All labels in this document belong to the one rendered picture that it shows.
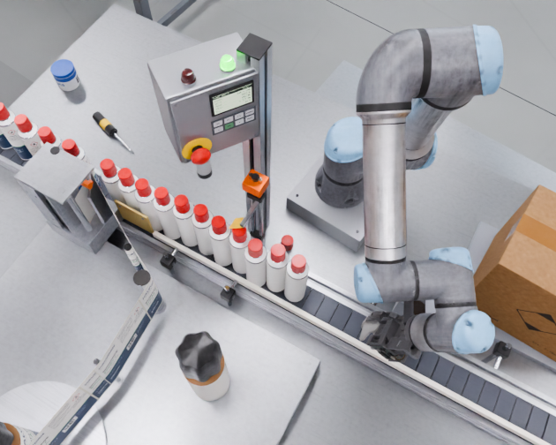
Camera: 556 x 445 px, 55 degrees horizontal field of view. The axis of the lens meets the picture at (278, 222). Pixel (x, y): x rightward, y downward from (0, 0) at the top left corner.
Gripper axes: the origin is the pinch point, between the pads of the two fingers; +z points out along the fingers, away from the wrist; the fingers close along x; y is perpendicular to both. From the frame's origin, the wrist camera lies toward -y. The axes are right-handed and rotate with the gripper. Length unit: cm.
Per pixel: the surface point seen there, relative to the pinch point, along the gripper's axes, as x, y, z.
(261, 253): -30.3, 1.1, 3.4
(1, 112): -97, 1, 39
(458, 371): 23.2, -2.4, -7.0
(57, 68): -100, -28, 61
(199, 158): -56, 1, -14
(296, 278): -21.4, 2.0, 0.1
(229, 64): -62, -9, -29
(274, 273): -24.5, 2.1, 5.5
